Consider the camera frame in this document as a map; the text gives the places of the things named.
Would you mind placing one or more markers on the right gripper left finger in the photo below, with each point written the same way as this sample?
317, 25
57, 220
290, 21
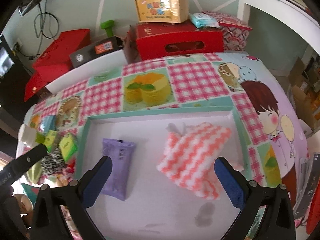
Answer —
48, 220

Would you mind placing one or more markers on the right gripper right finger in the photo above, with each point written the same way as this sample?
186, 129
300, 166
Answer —
277, 222

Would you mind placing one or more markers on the black white leopard scrunchie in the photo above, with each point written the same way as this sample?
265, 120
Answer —
53, 163

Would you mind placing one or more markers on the green tissue pack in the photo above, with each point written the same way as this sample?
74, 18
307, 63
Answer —
68, 146
51, 140

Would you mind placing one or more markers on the purple wipes packet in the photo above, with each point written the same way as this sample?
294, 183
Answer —
120, 152

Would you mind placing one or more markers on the pink white striped towel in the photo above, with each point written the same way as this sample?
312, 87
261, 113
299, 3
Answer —
188, 159

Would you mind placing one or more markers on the pale pink cloth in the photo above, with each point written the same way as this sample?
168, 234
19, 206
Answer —
24, 203

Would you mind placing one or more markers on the light green cloth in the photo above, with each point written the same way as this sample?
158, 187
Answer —
34, 173

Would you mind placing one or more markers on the light blue face mask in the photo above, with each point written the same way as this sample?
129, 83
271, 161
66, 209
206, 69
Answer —
48, 123

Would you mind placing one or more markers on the red round stool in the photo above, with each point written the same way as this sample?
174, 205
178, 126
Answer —
313, 217

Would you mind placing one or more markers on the teal plastic box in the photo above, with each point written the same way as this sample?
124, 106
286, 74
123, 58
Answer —
30, 191

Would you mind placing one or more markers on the patterned plaid tablecloth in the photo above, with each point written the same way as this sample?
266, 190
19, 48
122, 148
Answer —
276, 141

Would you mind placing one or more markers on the white pill bottle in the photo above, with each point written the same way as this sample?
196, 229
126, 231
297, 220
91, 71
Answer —
28, 136

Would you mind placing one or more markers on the mint shallow tray box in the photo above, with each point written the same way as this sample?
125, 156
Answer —
155, 208

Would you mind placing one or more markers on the cardboard boxes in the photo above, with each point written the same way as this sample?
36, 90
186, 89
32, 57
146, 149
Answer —
305, 94

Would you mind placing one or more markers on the black cabinet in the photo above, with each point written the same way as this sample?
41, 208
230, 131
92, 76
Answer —
13, 86

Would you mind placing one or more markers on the large red gift box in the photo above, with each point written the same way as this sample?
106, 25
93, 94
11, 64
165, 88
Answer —
55, 61

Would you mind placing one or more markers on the monitor screen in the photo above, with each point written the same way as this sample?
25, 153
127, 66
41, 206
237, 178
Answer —
5, 62

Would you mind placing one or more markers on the white foam board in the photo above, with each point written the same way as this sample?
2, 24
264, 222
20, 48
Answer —
87, 70

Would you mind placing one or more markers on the black carton box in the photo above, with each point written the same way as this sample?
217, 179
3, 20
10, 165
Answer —
96, 50

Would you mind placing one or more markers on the red white patterned box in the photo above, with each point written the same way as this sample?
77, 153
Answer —
235, 31

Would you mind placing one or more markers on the white desk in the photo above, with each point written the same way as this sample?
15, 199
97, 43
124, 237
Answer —
287, 13

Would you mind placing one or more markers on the blue wet wipes pack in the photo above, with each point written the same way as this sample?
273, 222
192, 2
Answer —
201, 20

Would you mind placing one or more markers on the red box with cutout handle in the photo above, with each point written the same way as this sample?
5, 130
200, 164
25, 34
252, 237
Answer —
155, 40

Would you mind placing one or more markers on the yellow gift box with handle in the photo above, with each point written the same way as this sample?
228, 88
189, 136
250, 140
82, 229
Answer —
162, 11

